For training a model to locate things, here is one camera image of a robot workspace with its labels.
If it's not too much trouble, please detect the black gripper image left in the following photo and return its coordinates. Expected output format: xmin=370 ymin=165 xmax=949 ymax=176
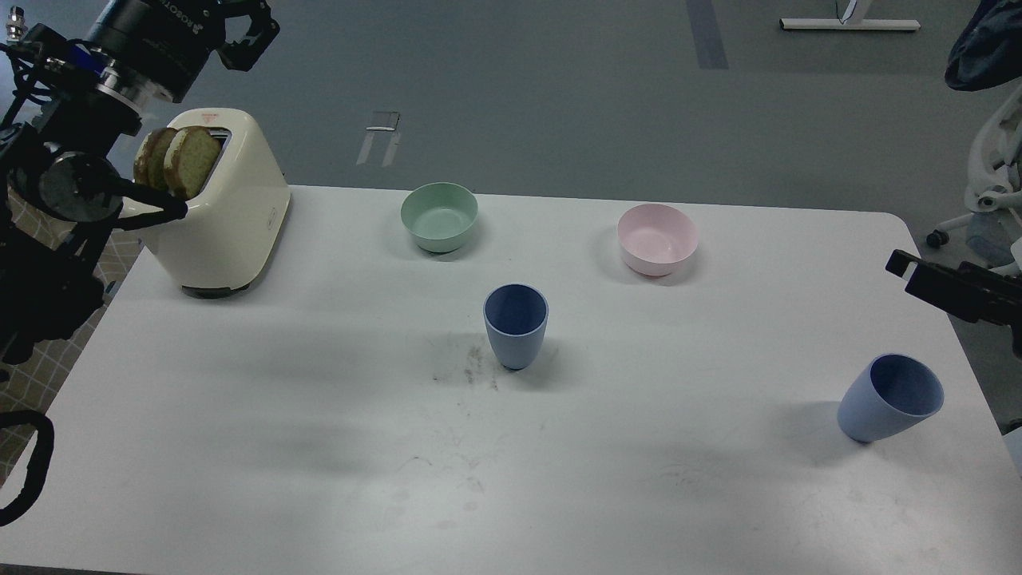
xmin=86 ymin=1 xmax=279 ymax=103

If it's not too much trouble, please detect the blue cup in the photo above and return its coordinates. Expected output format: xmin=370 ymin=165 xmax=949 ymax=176
xmin=483 ymin=284 xmax=550 ymax=371
xmin=837 ymin=354 xmax=945 ymax=443

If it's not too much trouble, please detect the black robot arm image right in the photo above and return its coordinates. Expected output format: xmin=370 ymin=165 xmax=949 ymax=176
xmin=905 ymin=261 xmax=1021 ymax=358

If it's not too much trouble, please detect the toast slice front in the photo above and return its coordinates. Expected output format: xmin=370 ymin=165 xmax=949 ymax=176
xmin=162 ymin=126 xmax=220 ymax=200

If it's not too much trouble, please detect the toast slice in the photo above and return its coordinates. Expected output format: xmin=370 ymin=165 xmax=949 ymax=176
xmin=162 ymin=126 xmax=220 ymax=200
xmin=133 ymin=127 xmax=178 ymax=192

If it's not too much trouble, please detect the toast slice rear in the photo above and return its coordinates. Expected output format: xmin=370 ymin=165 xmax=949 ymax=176
xmin=133 ymin=127 xmax=178 ymax=192

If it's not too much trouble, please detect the cream white toaster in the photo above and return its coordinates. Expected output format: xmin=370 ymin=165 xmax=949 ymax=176
xmin=134 ymin=108 xmax=291 ymax=297

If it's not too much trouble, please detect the green bowl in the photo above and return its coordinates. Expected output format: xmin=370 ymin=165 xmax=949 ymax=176
xmin=399 ymin=182 xmax=479 ymax=254

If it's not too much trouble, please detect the checkered cloth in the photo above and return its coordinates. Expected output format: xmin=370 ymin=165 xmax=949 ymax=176
xmin=0 ymin=192 xmax=143 ymax=480

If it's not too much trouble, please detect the pink bowl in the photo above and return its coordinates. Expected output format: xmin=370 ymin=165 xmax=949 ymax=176
xmin=616 ymin=203 xmax=699 ymax=277

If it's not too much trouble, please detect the white desk leg base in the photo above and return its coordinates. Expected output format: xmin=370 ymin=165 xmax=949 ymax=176
xmin=778 ymin=1 xmax=922 ymax=33

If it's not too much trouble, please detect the dark blue jacket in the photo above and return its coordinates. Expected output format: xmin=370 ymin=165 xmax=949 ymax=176
xmin=943 ymin=1 xmax=1021 ymax=92

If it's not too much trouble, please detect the white office chair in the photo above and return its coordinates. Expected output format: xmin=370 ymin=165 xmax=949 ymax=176
xmin=925 ymin=96 xmax=1021 ymax=276

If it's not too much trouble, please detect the black cable loop left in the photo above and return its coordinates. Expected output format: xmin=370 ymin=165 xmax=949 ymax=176
xmin=0 ymin=410 xmax=55 ymax=528

